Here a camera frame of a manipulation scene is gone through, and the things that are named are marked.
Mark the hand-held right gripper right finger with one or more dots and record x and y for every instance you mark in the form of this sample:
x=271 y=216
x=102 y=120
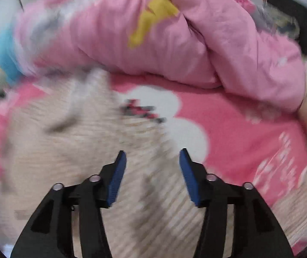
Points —
x=191 y=182

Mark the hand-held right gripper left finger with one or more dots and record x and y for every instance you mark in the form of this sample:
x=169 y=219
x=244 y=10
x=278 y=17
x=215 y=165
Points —
x=117 y=182

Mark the beige houndstooth coat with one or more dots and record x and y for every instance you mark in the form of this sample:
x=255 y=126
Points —
x=62 y=153

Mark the pink printed blanket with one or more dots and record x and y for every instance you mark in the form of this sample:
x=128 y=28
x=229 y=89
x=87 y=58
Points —
x=236 y=139

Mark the pink quilt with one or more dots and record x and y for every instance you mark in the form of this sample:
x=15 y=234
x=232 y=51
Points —
x=169 y=45

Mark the blue pillow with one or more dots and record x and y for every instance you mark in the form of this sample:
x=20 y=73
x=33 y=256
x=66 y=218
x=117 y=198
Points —
x=6 y=56

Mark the clear plastic bag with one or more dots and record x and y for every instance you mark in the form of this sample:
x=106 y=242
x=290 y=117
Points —
x=274 y=18

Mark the dark object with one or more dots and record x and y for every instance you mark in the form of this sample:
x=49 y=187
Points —
x=298 y=8

